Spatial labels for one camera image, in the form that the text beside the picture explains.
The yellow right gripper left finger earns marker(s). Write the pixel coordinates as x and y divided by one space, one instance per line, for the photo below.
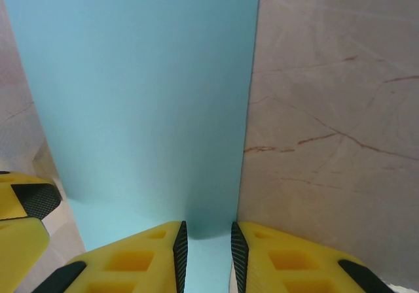
157 267

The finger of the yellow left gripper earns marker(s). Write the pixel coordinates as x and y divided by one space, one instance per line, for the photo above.
29 198
19 244

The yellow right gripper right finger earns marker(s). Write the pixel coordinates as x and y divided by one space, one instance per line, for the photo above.
258 267

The light blue paper sheet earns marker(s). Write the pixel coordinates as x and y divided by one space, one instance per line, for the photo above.
147 93

